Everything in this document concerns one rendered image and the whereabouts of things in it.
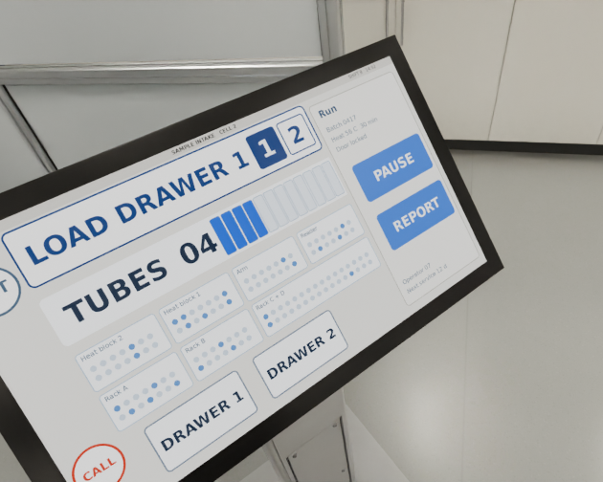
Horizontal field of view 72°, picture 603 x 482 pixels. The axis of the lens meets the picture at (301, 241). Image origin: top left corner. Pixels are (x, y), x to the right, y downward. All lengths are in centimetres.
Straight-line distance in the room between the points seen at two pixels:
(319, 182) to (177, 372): 23
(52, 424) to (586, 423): 146
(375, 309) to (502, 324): 130
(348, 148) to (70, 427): 37
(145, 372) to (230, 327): 8
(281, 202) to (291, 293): 9
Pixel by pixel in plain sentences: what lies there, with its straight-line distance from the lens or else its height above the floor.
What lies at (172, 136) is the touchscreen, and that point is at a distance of 42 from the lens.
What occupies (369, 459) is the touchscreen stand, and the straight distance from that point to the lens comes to 141.
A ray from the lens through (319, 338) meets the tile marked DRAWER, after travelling 44.
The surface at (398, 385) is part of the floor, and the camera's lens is 154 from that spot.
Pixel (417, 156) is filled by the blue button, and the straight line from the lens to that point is 51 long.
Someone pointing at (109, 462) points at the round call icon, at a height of 102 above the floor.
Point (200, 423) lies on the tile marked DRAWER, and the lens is 42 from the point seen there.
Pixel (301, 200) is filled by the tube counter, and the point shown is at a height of 111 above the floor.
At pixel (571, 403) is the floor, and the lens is 164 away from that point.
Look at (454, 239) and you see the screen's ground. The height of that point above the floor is 101.
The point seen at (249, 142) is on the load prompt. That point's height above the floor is 117.
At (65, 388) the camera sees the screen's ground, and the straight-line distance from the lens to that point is 42.
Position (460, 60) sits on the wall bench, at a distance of 232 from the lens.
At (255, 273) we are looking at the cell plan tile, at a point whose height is 108.
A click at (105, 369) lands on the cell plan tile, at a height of 107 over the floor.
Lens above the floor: 137
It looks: 43 degrees down
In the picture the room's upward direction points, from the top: 11 degrees counter-clockwise
